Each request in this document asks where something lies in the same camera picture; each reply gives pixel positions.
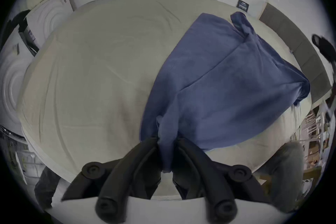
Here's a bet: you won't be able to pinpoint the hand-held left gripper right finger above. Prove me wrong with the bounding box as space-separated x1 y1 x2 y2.
173 138 271 222

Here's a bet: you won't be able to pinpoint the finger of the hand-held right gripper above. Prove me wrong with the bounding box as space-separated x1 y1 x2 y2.
311 34 336 64

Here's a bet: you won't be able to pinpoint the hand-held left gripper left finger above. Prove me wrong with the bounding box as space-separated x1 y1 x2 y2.
61 136 162 221

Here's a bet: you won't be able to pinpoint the dark blue shirt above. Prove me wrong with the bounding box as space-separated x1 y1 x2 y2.
140 12 311 173

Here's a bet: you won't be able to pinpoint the grey padded headboard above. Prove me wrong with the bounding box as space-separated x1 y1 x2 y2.
258 2 333 103

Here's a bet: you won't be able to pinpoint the person's legs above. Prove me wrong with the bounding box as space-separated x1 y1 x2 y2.
252 141 305 213

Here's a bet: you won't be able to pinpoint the small black card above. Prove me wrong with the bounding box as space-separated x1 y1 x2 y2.
236 0 250 12

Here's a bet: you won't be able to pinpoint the bed with beige sheet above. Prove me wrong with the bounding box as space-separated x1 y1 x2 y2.
16 0 313 201

